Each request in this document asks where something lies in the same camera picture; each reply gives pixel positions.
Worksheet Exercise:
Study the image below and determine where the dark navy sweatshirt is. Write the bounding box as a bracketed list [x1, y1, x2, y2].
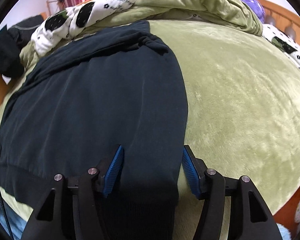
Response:
[0, 21, 188, 239]

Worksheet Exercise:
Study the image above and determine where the black jacket on bedframe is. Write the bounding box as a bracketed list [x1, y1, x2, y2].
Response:
[0, 26, 24, 79]

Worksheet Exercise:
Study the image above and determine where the purple plush toy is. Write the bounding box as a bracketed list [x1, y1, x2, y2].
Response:
[241, 0, 266, 23]

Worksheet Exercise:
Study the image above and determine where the wooden coat rack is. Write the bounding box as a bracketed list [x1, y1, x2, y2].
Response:
[46, 0, 65, 16]

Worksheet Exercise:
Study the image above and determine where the black bag with white trim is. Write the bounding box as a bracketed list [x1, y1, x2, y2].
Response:
[7, 15, 44, 50]

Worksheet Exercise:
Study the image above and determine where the white black patterned pillow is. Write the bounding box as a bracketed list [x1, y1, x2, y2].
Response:
[262, 24, 300, 69]

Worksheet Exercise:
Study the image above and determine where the green crumpled blanket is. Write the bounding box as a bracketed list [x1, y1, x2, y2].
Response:
[19, 0, 263, 68]

